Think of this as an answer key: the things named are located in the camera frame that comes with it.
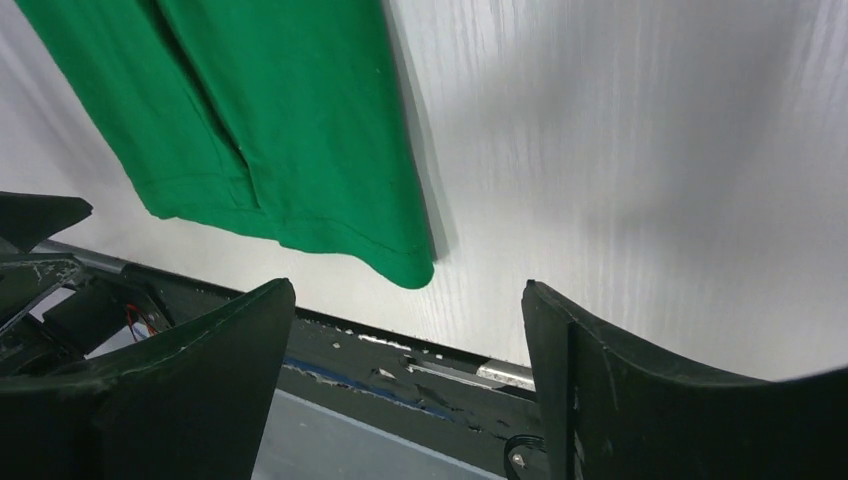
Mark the green t shirt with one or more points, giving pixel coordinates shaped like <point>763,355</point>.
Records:
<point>280,120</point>

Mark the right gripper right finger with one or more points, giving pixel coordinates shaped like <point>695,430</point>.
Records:
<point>616,406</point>

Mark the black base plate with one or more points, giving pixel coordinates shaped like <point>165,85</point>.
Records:
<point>463,405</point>

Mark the aluminium frame rail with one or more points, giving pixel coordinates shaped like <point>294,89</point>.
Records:
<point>89,258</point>

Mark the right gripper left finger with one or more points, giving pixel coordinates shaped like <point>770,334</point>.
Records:
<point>188,403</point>

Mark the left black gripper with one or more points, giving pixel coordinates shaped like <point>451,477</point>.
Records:
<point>79,321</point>

